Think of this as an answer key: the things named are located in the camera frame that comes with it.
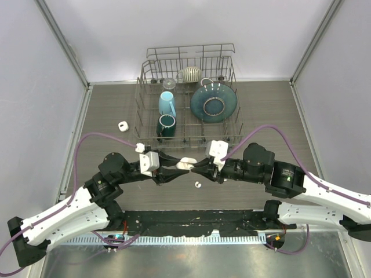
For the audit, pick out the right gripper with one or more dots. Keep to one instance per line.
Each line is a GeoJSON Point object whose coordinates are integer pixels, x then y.
{"type": "Point", "coordinates": [212, 174]}

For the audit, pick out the striped ceramic mug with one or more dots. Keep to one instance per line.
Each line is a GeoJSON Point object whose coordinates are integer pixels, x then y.
{"type": "Point", "coordinates": [189, 75]}

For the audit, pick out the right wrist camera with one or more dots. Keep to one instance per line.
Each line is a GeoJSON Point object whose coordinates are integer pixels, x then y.
{"type": "Point", "coordinates": [217, 150]}

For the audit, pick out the clear glass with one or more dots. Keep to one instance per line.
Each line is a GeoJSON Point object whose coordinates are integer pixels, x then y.
{"type": "Point", "coordinates": [169, 84]}

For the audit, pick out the dark teal mug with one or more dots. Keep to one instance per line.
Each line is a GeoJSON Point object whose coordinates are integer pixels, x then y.
{"type": "Point", "coordinates": [166, 127]}

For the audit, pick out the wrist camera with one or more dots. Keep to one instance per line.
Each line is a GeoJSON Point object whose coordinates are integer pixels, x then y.
{"type": "Point", "coordinates": [217, 150]}
{"type": "Point", "coordinates": [149, 160]}

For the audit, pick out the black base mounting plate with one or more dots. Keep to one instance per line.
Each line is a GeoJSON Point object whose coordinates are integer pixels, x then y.
{"type": "Point", "coordinates": [196, 223]}

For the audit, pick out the light blue mug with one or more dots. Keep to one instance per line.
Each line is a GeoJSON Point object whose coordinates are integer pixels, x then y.
{"type": "Point", "coordinates": [166, 104]}

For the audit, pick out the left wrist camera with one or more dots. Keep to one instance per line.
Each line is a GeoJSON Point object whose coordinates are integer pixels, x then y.
{"type": "Point", "coordinates": [149, 160]}

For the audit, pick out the wire dish rack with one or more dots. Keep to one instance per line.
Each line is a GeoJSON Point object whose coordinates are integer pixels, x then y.
{"type": "Point", "coordinates": [215, 62]}

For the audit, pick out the oval white charging case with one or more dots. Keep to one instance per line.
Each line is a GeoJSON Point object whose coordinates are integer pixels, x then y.
{"type": "Point", "coordinates": [186, 163]}

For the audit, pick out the large teal plate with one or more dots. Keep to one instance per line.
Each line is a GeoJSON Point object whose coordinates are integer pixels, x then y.
{"type": "Point", "coordinates": [213, 102]}

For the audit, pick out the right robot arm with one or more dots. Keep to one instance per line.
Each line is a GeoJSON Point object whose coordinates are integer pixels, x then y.
{"type": "Point", "coordinates": [303, 198]}

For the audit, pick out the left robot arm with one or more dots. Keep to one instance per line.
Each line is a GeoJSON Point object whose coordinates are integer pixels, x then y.
{"type": "Point", "coordinates": [93, 206]}

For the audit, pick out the white slotted cable duct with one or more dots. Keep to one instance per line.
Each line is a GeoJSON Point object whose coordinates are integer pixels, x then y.
{"type": "Point", "coordinates": [213, 239]}

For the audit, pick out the small white-rimmed bowl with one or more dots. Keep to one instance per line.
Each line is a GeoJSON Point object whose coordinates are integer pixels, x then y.
{"type": "Point", "coordinates": [205, 81]}

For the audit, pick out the small white charging case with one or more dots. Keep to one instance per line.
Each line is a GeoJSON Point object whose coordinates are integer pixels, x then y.
{"type": "Point", "coordinates": [123, 126]}

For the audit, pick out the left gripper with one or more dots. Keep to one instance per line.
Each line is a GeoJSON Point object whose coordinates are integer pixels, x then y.
{"type": "Point", "coordinates": [168, 175]}

